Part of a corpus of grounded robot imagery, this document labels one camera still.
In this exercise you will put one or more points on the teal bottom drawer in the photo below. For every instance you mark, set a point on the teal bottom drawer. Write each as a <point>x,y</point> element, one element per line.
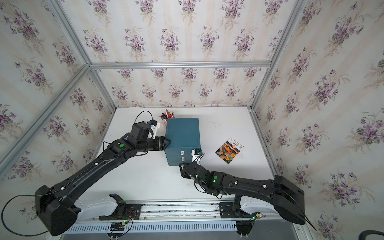
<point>175,160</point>

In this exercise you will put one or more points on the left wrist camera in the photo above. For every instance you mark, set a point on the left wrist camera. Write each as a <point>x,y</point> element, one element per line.
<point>154,126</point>

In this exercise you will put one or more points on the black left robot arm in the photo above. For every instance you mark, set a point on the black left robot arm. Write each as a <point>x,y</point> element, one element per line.
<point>58,206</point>

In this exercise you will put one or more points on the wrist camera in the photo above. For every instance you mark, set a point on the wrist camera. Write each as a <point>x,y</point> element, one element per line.
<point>196,153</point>
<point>154,126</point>

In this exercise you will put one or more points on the teal top drawer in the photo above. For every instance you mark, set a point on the teal top drawer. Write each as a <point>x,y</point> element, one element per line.
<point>179,151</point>

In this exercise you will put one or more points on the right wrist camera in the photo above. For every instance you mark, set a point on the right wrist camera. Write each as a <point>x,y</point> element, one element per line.
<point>196,153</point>

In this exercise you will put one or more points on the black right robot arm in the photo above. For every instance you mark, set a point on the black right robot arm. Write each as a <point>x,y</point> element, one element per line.
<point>286,198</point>

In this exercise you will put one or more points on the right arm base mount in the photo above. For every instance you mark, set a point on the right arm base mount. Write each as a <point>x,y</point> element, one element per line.
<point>245,208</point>

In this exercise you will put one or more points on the pink pen cup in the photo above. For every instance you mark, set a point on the pink pen cup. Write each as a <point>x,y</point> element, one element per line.
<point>164,123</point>

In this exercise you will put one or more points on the orange flower seed bag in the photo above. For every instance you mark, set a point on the orange flower seed bag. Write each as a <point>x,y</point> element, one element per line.
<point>229,150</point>

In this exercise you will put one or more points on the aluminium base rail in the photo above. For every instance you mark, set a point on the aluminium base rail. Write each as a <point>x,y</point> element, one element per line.
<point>182,211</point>

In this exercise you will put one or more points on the red pen in cup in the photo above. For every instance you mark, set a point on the red pen in cup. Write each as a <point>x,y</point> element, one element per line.
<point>170,114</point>

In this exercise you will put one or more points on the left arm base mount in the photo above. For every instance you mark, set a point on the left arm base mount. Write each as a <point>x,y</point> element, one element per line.
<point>112,207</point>

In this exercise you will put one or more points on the white slotted cable duct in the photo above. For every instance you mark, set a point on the white slotted cable duct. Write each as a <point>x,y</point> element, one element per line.
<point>154,227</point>

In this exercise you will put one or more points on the aluminium frame back bar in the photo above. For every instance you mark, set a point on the aluminium frame back bar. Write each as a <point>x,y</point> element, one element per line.
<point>180,65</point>

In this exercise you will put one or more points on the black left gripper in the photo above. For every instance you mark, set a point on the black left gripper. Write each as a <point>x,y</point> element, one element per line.
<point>160,143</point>

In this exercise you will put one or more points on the teal drawer cabinet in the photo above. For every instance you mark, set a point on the teal drawer cabinet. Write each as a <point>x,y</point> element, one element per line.
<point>183,132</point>

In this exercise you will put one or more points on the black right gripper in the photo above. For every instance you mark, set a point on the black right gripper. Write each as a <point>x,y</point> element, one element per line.
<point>184,171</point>

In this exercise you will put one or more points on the teal drawer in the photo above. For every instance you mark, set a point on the teal drawer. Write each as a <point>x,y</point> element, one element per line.
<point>175,160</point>
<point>179,151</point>

